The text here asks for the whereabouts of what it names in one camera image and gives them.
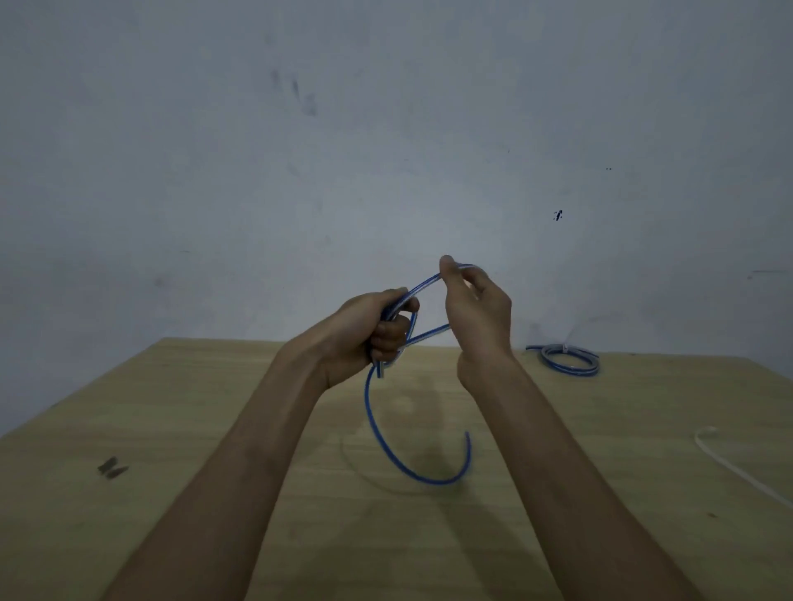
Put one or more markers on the person's left forearm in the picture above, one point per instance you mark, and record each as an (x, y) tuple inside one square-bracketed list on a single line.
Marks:
[(223, 495)]

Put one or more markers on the person's left thumb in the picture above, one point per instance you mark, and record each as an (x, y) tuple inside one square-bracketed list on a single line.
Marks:
[(396, 300)]

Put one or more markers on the person's right hand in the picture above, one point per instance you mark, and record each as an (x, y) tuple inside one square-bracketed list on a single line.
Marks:
[(480, 322)]

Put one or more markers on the person's right thumb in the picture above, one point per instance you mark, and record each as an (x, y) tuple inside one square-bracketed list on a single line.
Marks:
[(451, 285)]

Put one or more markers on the person's left hand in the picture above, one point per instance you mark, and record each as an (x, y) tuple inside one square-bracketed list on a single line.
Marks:
[(347, 337)]

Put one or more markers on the person's right forearm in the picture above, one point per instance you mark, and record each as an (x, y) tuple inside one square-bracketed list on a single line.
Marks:
[(576, 489)]

